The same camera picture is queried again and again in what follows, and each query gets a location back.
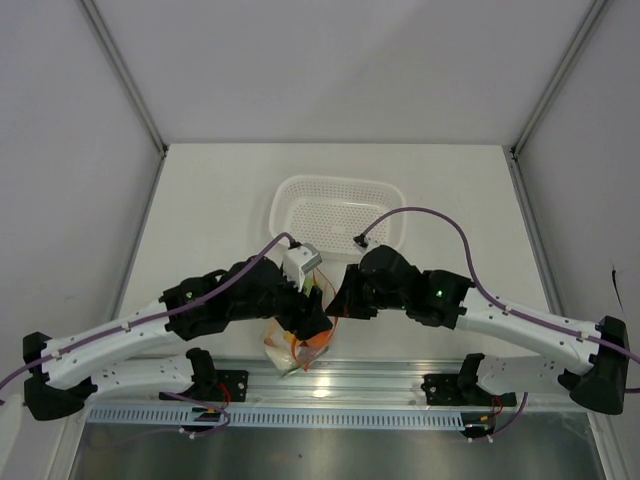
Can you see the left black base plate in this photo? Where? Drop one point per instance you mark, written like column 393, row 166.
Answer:
column 232, row 385

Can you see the left aluminium frame post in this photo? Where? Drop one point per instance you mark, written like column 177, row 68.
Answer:
column 112, row 53

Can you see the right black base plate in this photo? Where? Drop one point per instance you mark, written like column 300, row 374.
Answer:
column 443, row 390

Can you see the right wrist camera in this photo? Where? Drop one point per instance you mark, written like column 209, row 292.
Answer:
column 364, row 243

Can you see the right aluminium frame post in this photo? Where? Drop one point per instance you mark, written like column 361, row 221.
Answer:
column 569, row 59

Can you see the orange fruit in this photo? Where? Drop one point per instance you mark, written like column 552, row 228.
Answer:
column 320, row 340

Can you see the aluminium frame post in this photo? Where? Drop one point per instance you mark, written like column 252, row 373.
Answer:
column 569, row 59
column 112, row 53

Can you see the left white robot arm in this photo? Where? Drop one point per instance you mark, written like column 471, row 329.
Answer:
column 67, row 373

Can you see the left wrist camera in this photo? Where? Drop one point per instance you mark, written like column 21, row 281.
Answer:
column 298, row 264

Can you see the aluminium rail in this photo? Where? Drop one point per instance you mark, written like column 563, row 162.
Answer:
column 330, row 382

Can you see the slotted cable duct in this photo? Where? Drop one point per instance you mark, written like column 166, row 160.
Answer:
column 278, row 417

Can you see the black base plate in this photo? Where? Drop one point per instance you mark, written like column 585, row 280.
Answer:
column 232, row 385
column 443, row 390

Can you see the clear orange zip top bag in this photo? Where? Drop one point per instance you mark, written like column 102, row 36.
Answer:
column 274, row 335

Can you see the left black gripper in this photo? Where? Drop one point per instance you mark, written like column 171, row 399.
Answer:
column 309, row 318

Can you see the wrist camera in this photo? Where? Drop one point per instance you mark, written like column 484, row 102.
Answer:
column 364, row 243
column 298, row 264

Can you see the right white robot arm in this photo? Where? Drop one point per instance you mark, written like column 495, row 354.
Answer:
column 580, row 359

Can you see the white perforated plastic basket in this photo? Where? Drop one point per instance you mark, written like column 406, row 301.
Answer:
column 328, row 212

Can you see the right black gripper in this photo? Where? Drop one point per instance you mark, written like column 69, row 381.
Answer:
column 348, row 303

